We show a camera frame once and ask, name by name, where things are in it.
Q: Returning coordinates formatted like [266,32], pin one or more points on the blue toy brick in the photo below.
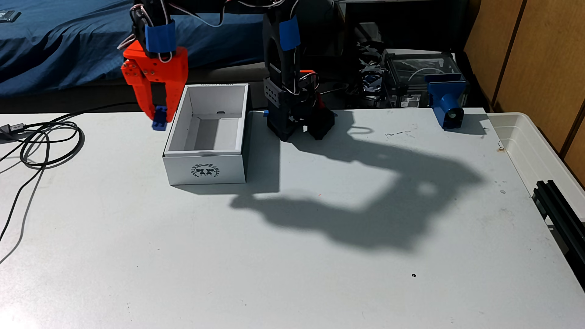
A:
[160,119]

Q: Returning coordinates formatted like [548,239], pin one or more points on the white cardboard box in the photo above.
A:
[205,171]

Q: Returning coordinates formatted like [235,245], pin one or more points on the blue bed sheet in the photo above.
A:
[68,45]

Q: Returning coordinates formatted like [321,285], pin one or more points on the blue printed clamp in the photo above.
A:
[445,98]

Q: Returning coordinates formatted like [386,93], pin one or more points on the white plastic bin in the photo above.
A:
[525,146]

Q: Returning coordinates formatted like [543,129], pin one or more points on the brown wooden wardrobe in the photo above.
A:
[544,59]

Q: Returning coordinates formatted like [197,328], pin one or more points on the black aluminium extrusion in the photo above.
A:
[560,214]

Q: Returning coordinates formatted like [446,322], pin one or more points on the grey bed frame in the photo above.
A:
[91,91]

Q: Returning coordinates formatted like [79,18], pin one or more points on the clear-walled black enclosure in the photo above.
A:
[411,68]

